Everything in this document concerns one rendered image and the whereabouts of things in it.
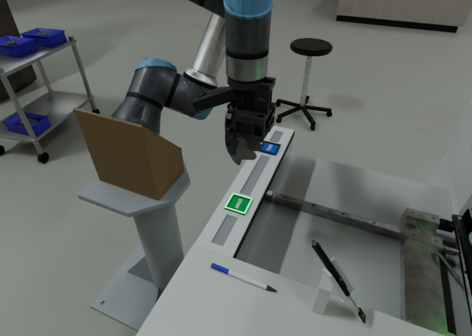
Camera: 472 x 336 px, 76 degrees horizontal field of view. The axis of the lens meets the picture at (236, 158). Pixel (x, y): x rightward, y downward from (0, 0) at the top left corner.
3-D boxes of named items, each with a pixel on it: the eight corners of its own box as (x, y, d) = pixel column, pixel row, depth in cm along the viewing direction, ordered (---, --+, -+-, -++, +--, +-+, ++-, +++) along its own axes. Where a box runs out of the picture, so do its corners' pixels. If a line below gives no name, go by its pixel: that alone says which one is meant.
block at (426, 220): (435, 221, 83) (439, 214, 81) (435, 231, 81) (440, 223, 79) (402, 213, 85) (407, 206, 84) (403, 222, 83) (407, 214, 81)
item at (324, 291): (345, 306, 56) (364, 266, 48) (343, 327, 54) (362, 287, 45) (312, 294, 58) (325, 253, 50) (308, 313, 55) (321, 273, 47)
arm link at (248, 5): (271, -26, 50) (277, -18, 43) (267, 43, 56) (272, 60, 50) (223, -26, 49) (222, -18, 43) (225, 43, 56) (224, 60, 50)
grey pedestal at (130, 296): (90, 307, 152) (17, 189, 102) (144, 240, 184) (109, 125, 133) (177, 351, 137) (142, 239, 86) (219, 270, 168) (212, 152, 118)
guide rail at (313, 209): (451, 249, 83) (456, 243, 81) (451, 256, 82) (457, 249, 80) (275, 199, 98) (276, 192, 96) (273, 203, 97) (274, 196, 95)
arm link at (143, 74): (126, 98, 99) (141, 60, 101) (166, 112, 103) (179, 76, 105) (125, 88, 88) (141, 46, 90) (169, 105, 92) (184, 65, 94)
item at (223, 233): (290, 161, 114) (294, 129, 105) (232, 292, 74) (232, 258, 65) (266, 154, 116) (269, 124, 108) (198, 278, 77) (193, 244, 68)
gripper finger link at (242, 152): (253, 177, 65) (255, 143, 60) (228, 171, 67) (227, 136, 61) (258, 169, 68) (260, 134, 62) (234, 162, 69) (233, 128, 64)
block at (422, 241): (437, 244, 77) (442, 237, 75) (438, 255, 75) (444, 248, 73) (403, 235, 80) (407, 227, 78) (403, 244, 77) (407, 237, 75)
